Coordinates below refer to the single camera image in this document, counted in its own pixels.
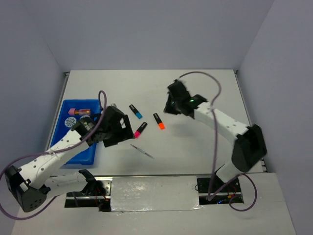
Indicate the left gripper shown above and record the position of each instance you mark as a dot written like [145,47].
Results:
[124,132]

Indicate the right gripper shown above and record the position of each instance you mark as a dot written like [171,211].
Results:
[168,108]

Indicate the pink-capped black highlighter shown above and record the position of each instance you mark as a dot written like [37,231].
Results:
[140,130]

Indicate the blue-capped black highlighter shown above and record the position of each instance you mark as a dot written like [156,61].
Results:
[135,111]

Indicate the grey clear pen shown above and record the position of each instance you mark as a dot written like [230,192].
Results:
[142,151]

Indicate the blue white round jar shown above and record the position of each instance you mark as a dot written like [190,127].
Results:
[70,122]

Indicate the pink pen bundle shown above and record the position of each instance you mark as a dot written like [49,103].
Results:
[79,112]

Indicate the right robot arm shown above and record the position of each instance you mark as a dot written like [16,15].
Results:
[248,144]

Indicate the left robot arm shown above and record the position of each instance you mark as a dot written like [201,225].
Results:
[34,182]

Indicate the orange-capped black highlighter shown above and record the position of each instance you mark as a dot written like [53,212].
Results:
[159,121]

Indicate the blue plastic bin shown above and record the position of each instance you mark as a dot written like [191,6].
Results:
[73,140]

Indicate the silver taped plate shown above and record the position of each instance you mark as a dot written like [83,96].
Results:
[153,194]

